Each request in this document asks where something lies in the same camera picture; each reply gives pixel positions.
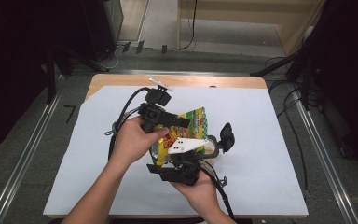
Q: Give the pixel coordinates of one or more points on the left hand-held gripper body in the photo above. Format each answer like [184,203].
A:
[152,112]

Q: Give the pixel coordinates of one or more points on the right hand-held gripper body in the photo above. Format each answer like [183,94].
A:
[186,171]

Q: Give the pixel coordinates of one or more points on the yellow green snack pouch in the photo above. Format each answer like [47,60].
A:
[195,126]

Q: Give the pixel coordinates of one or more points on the clear container with black flip lid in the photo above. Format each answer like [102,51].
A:
[227,137]

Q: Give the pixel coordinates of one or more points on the person's right hand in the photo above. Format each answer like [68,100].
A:
[203,194]

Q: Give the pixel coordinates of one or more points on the person's left hand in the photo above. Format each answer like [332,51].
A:
[130,141]

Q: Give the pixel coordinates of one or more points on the metal clip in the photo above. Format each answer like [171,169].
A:
[222,181]
[111,130]

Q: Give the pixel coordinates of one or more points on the black tripod stand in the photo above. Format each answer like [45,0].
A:
[51,74]

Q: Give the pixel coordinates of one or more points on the black stand leg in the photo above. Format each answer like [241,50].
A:
[276,64]

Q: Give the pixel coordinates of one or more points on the light wooden cabinet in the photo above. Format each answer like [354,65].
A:
[245,18]

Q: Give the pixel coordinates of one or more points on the black curtain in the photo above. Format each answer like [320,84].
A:
[348,77]
[12,62]

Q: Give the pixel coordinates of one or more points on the small black floor bracket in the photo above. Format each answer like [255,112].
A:
[140,46]
[164,49]
[126,46]

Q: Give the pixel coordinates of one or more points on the metal floor rail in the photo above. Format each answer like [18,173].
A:
[21,161]
[326,155]

